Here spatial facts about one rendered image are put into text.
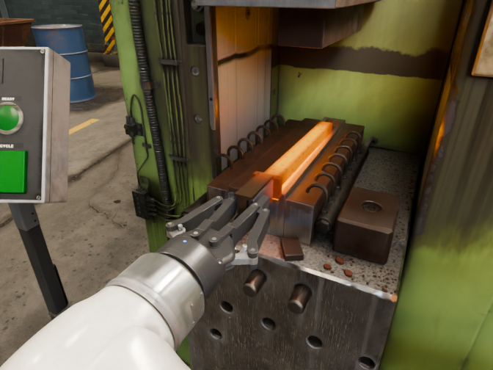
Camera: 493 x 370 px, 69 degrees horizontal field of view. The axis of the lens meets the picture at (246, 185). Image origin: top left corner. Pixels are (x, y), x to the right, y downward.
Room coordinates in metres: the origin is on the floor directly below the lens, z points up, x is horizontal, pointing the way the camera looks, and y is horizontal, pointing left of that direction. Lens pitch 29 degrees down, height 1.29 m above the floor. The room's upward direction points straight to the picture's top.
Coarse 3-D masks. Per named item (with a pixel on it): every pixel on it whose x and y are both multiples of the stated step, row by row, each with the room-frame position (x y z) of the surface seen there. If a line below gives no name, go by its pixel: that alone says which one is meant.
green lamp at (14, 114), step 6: (0, 108) 0.62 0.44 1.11; (6, 108) 0.62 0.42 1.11; (12, 108) 0.62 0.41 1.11; (0, 114) 0.62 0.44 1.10; (6, 114) 0.62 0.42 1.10; (12, 114) 0.62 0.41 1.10; (0, 120) 0.61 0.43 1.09; (6, 120) 0.61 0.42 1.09; (12, 120) 0.61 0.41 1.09; (18, 120) 0.61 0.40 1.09; (0, 126) 0.61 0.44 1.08; (6, 126) 0.61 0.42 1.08; (12, 126) 0.61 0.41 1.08
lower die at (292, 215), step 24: (288, 120) 0.93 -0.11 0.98; (312, 120) 0.90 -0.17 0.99; (336, 120) 0.87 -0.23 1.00; (264, 144) 0.76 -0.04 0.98; (288, 144) 0.74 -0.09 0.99; (336, 144) 0.73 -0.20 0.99; (240, 168) 0.64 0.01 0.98; (264, 168) 0.62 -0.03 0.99; (312, 168) 0.61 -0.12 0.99; (336, 168) 0.61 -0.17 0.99; (216, 192) 0.56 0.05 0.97; (288, 192) 0.51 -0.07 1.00; (312, 192) 0.52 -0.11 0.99; (288, 216) 0.50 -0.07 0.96; (312, 216) 0.48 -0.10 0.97; (312, 240) 0.49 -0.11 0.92
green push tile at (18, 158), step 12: (0, 156) 0.58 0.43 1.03; (12, 156) 0.58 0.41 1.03; (24, 156) 0.58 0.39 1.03; (0, 168) 0.57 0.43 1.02; (12, 168) 0.57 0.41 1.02; (24, 168) 0.57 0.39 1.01; (0, 180) 0.56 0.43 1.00; (12, 180) 0.56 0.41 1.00; (24, 180) 0.56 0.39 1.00; (0, 192) 0.55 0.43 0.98; (12, 192) 0.55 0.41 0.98; (24, 192) 0.55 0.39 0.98
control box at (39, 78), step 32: (0, 64) 0.66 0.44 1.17; (32, 64) 0.67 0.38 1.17; (64, 64) 0.72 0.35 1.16; (0, 96) 0.64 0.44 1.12; (32, 96) 0.64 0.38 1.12; (64, 96) 0.69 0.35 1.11; (32, 128) 0.61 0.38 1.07; (64, 128) 0.66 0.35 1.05; (32, 160) 0.58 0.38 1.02; (64, 160) 0.64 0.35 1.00; (32, 192) 0.55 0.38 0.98; (64, 192) 0.61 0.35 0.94
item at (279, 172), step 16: (320, 128) 0.77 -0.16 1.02; (304, 144) 0.67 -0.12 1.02; (320, 144) 0.73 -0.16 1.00; (288, 160) 0.58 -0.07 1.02; (304, 160) 0.63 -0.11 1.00; (256, 176) 0.49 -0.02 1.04; (272, 176) 0.49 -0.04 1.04; (288, 176) 0.55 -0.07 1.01; (240, 192) 0.44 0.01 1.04; (256, 192) 0.44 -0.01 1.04; (240, 208) 0.43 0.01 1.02
